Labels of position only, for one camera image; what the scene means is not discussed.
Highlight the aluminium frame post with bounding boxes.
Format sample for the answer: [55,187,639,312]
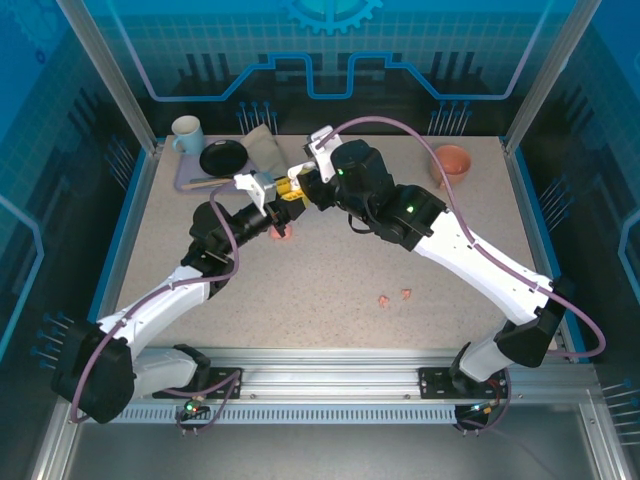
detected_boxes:
[54,0,164,155]
[501,0,604,155]

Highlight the light blue mug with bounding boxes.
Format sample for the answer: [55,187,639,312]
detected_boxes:
[171,114,206,156]

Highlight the small connector board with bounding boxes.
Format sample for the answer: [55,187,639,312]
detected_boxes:
[453,399,501,437]
[175,397,209,437]

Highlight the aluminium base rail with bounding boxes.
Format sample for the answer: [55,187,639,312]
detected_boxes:
[149,347,599,401]

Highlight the black plate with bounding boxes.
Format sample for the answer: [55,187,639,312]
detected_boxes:
[198,139,249,177]

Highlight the beige folded cloth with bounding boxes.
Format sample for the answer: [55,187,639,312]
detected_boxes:
[238,123,291,181]

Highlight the slotted grey cable duct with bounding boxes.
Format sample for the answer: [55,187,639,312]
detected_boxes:
[79,405,459,426]

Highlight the wooden chopsticks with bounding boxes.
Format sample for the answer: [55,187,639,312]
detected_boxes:
[180,178,236,192]

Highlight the orange ceramic cup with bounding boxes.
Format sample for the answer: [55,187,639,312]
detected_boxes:
[429,144,473,190]

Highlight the lavender plastic tray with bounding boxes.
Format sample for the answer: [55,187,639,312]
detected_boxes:
[172,135,251,194]

